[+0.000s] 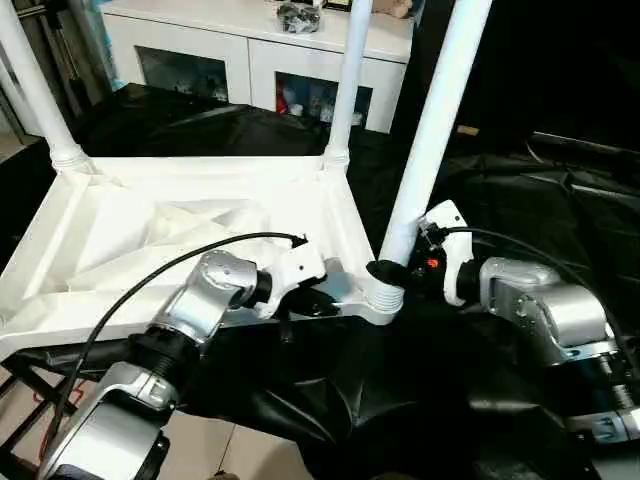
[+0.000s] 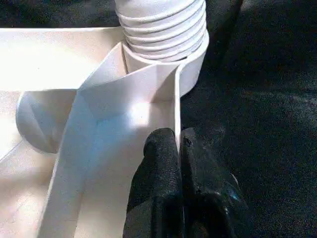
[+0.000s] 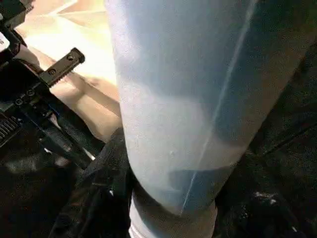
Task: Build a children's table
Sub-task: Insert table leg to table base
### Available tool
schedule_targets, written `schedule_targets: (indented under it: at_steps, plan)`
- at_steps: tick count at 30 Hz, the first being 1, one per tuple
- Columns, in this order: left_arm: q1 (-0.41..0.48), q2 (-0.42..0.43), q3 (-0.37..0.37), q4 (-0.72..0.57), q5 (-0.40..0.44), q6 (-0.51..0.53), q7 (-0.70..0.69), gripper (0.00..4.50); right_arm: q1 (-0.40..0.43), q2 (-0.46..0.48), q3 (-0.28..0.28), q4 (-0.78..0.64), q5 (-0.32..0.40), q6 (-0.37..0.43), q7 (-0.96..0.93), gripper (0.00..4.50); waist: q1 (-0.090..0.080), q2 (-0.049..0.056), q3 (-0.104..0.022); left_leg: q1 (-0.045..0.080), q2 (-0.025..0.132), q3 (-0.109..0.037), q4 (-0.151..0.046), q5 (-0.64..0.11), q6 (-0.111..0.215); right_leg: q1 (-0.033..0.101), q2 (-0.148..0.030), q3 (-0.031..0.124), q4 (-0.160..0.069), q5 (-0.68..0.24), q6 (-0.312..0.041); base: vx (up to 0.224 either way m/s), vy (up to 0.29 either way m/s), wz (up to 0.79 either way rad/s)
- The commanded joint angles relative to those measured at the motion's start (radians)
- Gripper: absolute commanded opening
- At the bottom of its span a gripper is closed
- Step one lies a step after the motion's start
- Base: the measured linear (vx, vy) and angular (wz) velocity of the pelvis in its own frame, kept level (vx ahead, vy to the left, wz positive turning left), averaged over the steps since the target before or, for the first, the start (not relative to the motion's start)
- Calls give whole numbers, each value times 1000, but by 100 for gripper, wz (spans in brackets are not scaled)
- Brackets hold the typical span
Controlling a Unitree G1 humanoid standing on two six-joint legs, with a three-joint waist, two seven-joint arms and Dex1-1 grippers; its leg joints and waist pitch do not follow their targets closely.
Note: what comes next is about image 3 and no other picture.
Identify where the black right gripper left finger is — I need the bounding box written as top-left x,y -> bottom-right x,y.
53,127 -> 136,238

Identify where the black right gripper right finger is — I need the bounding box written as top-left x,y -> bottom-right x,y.
215,153 -> 299,238

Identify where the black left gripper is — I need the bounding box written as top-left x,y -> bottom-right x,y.
0,0 -> 61,152

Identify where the white plastic table top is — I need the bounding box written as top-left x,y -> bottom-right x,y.
13,0 -> 122,144

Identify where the white plastic table leg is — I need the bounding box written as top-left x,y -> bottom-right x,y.
104,0 -> 313,238

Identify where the black toothed bar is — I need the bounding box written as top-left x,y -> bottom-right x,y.
41,47 -> 86,88

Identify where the black mat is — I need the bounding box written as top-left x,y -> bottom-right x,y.
245,42 -> 317,238

